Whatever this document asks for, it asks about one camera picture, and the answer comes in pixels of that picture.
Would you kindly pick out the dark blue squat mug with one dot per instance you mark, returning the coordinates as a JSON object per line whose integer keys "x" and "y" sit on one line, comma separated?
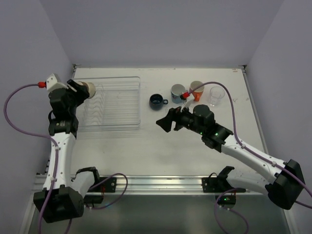
{"x": 156, "y": 102}

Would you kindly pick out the light blue floral mug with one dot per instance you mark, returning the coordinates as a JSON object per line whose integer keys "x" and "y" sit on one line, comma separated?
{"x": 176, "y": 91}

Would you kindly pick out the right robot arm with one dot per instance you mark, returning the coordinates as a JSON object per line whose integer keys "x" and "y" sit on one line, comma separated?
{"x": 281, "y": 181}

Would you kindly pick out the beige bottomed cup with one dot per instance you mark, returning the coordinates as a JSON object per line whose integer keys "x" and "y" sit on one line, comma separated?
{"x": 90, "y": 88}

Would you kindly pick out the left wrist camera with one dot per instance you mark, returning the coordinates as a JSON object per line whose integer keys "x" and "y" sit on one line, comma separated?
{"x": 53, "y": 82}

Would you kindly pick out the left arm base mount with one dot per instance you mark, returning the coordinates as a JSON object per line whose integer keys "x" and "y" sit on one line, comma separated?
{"x": 96, "y": 195}

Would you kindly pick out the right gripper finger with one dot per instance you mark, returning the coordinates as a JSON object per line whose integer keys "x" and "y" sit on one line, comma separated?
{"x": 172, "y": 112}
{"x": 165, "y": 123}

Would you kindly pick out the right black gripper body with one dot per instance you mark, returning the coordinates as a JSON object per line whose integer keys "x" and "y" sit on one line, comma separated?
{"x": 176, "y": 119}

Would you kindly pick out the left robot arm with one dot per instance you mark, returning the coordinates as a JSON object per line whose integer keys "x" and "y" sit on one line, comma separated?
{"x": 62, "y": 197}

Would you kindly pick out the clear glass with sticker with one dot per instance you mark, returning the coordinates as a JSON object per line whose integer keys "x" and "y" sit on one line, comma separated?
{"x": 216, "y": 95}

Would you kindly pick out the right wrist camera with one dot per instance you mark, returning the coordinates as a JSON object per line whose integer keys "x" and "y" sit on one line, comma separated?
{"x": 187, "y": 99}

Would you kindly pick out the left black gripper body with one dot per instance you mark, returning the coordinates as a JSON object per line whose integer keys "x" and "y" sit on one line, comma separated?
{"x": 79, "y": 88}

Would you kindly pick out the white wire dish rack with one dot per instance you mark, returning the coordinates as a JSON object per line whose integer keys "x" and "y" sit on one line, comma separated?
{"x": 114, "y": 107}

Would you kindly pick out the orange mug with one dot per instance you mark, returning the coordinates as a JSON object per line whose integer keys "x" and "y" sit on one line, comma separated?
{"x": 196, "y": 90}

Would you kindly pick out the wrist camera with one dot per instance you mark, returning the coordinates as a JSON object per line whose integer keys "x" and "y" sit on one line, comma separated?
{"x": 187, "y": 99}
{"x": 53, "y": 82}

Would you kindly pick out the aluminium mounting rail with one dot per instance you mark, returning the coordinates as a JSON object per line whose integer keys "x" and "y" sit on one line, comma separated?
{"x": 183, "y": 185}

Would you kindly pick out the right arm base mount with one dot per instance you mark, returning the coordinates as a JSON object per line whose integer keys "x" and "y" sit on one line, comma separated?
{"x": 217, "y": 183}

